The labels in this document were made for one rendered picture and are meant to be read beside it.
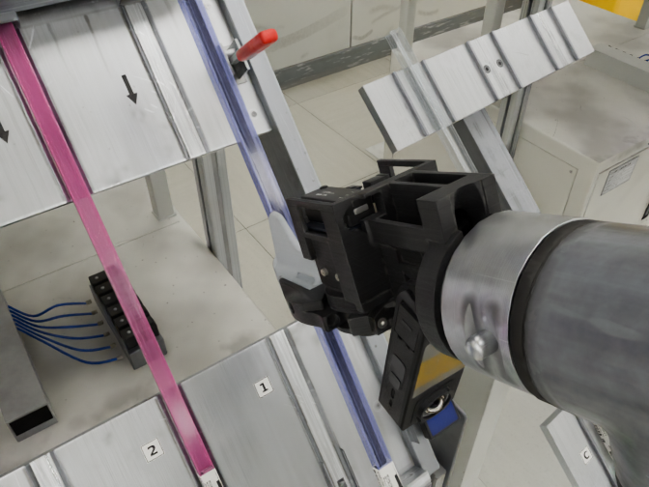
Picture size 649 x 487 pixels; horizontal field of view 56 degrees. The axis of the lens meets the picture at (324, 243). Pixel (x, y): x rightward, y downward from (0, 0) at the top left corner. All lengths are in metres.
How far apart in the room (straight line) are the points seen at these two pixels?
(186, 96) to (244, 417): 0.30
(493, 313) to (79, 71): 0.44
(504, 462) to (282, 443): 1.00
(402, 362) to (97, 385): 0.61
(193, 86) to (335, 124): 1.98
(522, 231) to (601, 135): 1.18
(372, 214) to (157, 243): 0.77
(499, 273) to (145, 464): 0.40
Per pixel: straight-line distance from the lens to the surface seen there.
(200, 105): 0.59
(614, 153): 1.38
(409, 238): 0.29
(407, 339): 0.32
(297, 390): 0.59
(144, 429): 0.56
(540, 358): 0.23
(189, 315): 0.93
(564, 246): 0.23
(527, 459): 1.56
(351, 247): 0.31
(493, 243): 0.25
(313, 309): 0.36
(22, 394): 0.86
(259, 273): 1.86
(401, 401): 0.36
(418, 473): 0.65
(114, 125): 0.57
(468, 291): 0.25
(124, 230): 1.11
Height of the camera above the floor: 1.31
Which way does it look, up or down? 42 degrees down
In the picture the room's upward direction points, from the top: straight up
